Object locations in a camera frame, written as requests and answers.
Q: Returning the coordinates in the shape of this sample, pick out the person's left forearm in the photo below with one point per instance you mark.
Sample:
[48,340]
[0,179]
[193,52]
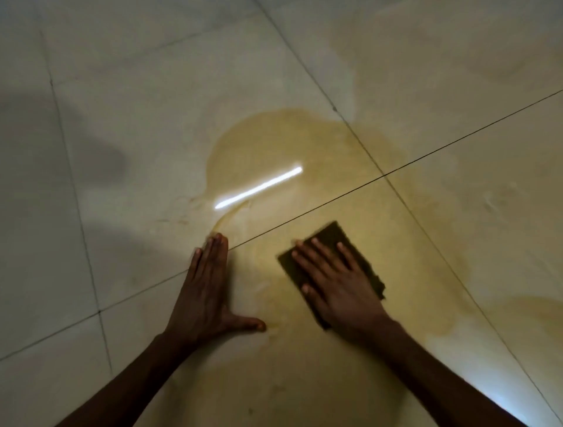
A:
[118,387]

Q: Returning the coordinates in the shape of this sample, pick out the person's left hand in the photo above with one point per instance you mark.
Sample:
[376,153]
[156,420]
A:
[204,303]

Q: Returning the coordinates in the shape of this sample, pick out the person's right hand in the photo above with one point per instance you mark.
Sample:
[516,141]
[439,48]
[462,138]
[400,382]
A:
[347,294]

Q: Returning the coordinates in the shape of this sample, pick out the brown-green scrub pad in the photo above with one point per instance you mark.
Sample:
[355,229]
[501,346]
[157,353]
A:
[334,233]

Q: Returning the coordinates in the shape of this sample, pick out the person's right forearm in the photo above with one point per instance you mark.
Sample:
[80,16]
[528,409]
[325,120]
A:
[440,387]

